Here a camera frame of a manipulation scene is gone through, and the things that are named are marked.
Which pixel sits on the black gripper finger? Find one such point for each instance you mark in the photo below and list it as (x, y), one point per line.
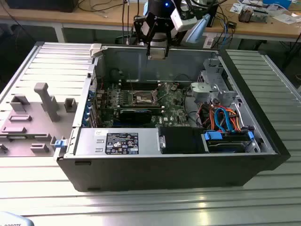
(169, 35)
(140, 28)

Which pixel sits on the silver topped CPU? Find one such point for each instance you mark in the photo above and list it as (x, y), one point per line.
(157, 54)

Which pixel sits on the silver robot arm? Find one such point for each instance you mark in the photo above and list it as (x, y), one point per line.
(198, 28)

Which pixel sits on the black RAM slot bank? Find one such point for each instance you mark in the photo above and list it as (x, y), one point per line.
(138, 84)
(141, 107)

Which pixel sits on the CPU socket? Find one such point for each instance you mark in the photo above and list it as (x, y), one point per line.
(143, 99)

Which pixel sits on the finned CPU cooler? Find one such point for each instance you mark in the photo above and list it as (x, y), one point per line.
(245, 15)

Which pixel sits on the white labelled device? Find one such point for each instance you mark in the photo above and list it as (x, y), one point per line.
(208, 43)

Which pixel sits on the wooden desk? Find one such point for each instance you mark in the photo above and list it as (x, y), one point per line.
(94, 17)

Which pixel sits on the black upright box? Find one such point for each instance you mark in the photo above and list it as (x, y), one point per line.
(214, 16)

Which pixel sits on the small black box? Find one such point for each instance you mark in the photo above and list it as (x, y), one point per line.
(231, 24)

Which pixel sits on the grey metal drive cage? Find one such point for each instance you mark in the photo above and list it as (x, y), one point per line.
(211, 88)

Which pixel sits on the green motherboard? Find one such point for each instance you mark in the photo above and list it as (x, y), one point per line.
(169, 110)

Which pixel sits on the black graphics card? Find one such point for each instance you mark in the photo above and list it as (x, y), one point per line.
(135, 115)

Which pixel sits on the grey metal device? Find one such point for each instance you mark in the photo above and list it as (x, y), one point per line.
(260, 16)

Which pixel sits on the black equipment box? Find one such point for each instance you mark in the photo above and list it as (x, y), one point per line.
(40, 5)

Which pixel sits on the grey power supply unit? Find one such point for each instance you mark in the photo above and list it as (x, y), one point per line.
(145, 141)

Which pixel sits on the blue cardboard box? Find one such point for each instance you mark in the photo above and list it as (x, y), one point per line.
(277, 2)

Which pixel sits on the hard disk in blue carrier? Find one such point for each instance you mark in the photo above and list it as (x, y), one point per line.
(225, 146)

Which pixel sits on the black open PC case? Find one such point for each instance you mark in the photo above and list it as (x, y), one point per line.
(164, 174)

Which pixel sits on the blue case latch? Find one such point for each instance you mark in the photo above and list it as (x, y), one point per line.
(60, 144)

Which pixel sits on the grey parts rack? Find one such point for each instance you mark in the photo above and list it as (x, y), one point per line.
(35, 131)

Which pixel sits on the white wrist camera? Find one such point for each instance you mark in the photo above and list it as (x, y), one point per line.
(183, 21)

